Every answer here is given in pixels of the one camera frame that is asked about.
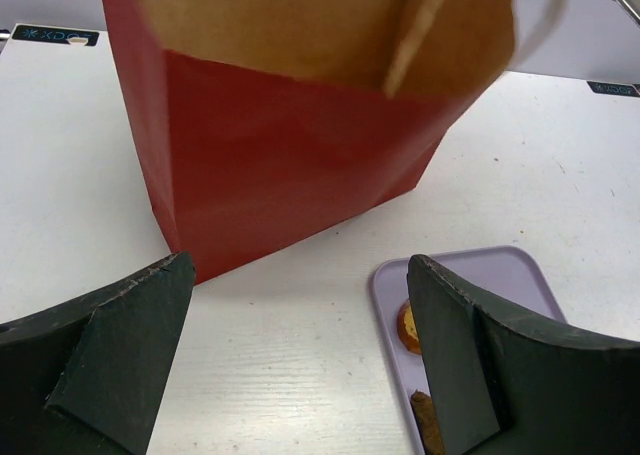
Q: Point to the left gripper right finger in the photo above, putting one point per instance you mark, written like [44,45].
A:
[507,380]

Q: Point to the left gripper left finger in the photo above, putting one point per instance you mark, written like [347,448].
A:
[88,376]

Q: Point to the sliced brown bread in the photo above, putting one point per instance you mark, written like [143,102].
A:
[406,329]

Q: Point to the red paper bag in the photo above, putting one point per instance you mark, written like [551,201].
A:
[259,123]

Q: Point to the brown chocolate croissant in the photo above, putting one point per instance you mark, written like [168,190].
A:
[425,416]

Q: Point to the right blue table sticker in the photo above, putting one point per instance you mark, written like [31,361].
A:
[613,89]

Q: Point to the blue table sticker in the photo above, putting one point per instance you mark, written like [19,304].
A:
[613,89]
[55,35]

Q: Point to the left blue table sticker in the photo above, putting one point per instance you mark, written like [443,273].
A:
[55,35]

